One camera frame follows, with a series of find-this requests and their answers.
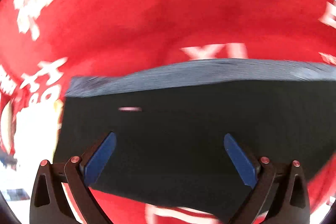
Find white folded cloth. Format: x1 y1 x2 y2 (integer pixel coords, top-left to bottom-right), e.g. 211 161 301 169
14 100 63 169

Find small grey cushion left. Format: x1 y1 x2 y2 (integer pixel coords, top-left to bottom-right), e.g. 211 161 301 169
1 101 14 155

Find red sofa cover with characters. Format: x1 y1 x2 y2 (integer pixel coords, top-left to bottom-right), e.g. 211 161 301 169
1 0 335 223

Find black pants with blue stripe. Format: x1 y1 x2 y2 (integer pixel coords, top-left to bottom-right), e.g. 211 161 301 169
54 59 335 222

